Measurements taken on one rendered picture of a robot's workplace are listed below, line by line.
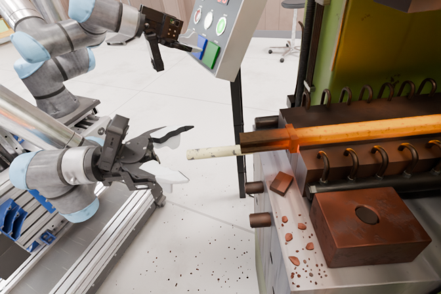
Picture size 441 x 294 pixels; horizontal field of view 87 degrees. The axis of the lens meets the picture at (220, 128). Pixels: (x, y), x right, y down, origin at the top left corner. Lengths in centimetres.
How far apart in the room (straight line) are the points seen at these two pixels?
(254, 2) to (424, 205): 63
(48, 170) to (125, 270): 106
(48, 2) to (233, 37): 64
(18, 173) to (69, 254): 93
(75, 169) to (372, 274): 51
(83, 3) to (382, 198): 70
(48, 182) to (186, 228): 107
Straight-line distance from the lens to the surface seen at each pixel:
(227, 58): 77
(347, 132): 48
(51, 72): 109
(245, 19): 77
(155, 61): 74
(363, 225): 39
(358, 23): 61
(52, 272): 146
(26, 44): 73
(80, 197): 61
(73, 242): 149
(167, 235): 152
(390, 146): 50
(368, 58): 66
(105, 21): 69
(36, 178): 56
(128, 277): 150
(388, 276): 44
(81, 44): 76
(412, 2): 37
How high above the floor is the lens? 130
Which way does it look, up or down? 38 degrees down
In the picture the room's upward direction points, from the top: 8 degrees counter-clockwise
